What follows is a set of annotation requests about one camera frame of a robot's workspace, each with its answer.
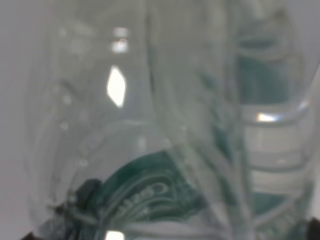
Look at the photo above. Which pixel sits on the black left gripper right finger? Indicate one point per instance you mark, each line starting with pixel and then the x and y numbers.
pixel 313 230

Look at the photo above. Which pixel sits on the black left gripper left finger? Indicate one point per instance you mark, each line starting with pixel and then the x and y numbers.
pixel 29 236

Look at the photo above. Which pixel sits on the clear plastic bottle green label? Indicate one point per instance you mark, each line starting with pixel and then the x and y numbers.
pixel 169 120

